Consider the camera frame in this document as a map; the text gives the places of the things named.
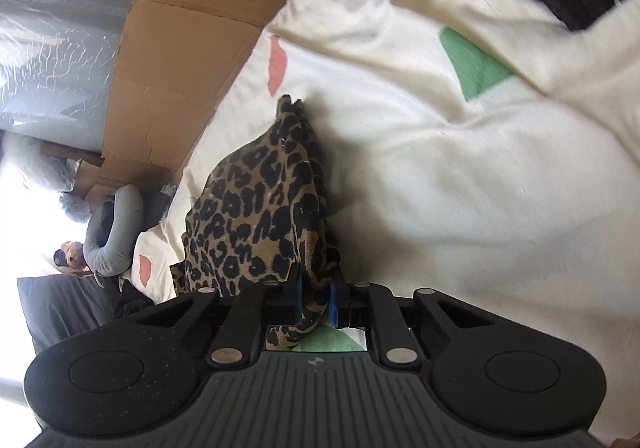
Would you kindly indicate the dark grey pillow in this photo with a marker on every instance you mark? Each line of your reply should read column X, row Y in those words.
column 57, row 307

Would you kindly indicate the small plush doll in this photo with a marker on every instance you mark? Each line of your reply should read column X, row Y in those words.
column 70, row 258

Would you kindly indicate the white patterned bed sheet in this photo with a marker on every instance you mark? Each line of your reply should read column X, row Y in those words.
column 477, row 147

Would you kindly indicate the brown cardboard sheet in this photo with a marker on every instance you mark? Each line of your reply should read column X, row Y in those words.
column 175, row 62

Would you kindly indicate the leopard print skirt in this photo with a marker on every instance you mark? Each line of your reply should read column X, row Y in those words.
column 263, row 216

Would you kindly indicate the grey neck pillow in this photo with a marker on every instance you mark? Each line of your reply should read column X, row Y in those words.
column 113, row 229

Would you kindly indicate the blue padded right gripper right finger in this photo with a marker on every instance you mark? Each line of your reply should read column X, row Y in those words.
column 345, row 305

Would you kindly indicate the black garment pile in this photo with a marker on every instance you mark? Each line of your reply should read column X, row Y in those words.
column 130, row 301

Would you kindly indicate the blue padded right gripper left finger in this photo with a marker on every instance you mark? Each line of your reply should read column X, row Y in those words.
column 293, row 300

